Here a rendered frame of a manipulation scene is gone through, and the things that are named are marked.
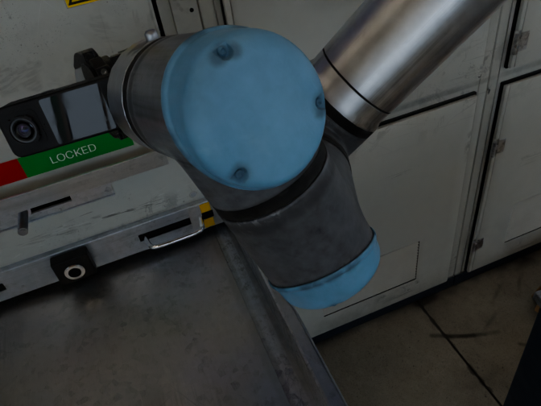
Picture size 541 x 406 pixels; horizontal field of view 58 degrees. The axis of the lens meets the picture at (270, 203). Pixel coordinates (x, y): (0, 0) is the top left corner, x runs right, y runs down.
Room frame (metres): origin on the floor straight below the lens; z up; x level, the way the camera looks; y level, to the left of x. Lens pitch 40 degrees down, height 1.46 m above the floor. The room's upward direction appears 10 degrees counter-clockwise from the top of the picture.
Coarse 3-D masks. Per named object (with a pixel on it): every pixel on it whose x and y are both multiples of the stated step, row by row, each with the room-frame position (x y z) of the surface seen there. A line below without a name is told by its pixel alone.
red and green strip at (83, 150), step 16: (80, 144) 0.63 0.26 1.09; (96, 144) 0.64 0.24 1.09; (112, 144) 0.64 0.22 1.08; (128, 144) 0.65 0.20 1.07; (16, 160) 0.61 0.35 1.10; (32, 160) 0.61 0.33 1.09; (48, 160) 0.62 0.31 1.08; (64, 160) 0.62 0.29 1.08; (80, 160) 0.63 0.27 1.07; (0, 176) 0.60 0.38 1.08; (16, 176) 0.60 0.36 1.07
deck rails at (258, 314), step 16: (224, 224) 0.68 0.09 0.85; (224, 240) 0.64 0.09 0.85; (240, 256) 0.59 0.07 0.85; (240, 272) 0.55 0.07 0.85; (256, 272) 0.52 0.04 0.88; (240, 288) 0.52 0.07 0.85; (256, 288) 0.51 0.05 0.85; (256, 304) 0.48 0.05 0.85; (272, 304) 0.45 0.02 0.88; (256, 320) 0.45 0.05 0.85; (272, 320) 0.45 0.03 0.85; (272, 336) 0.42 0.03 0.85; (288, 336) 0.39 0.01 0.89; (272, 352) 0.39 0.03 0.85; (288, 352) 0.39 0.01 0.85; (288, 368) 0.36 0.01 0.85; (304, 368) 0.34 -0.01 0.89; (288, 384) 0.34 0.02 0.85; (304, 384) 0.34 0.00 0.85; (288, 400) 0.32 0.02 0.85; (304, 400) 0.31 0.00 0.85; (320, 400) 0.29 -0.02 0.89
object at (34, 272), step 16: (176, 208) 0.66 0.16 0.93; (128, 224) 0.63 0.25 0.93; (144, 224) 0.63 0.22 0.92; (160, 224) 0.64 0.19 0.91; (176, 224) 0.65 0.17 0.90; (80, 240) 0.61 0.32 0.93; (96, 240) 0.61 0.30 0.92; (112, 240) 0.62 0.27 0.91; (128, 240) 0.62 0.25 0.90; (160, 240) 0.64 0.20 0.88; (48, 256) 0.59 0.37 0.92; (96, 256) 0.61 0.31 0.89; (112, 256) 0.61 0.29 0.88; (0, 272) 0.57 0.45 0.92; (16, 272) 0.57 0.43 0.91; (32, 272) 0.58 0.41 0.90; (48, 272) 0.59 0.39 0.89; (0, 288) 0.57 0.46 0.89; (16, 288) 0.57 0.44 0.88; (32, 288) 0.58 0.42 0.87
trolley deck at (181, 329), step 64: (128, 256) 0.64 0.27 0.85; (192, 256) 0.61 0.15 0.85; (0, 320) 0.54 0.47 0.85; (64, 320) 0.52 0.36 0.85; (128, 320) 0.50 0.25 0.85; (192, 320) 0.47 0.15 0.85; (0, 384) 0.42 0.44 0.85; (64, 384) 0.40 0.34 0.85; (128, 384) 0.38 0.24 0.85; (192, 384) 0.36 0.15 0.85; (256, 384) 0.35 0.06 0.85; (320, 384) 0.33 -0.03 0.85
